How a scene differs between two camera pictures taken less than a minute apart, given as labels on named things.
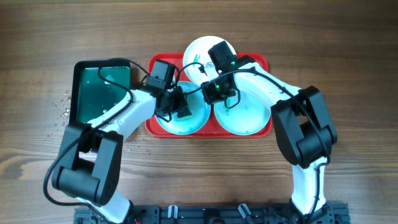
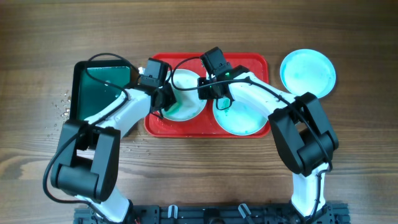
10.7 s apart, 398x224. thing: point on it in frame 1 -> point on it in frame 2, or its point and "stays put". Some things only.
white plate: x=197 y=63 -> x=188 y=106
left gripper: x=180 y=103 stays put
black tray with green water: x=98 y=88 stays put
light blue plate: x=249 y=117 stays put
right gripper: x=209 y=97 stays put
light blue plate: x=200 y=110 -> x=308 y=70
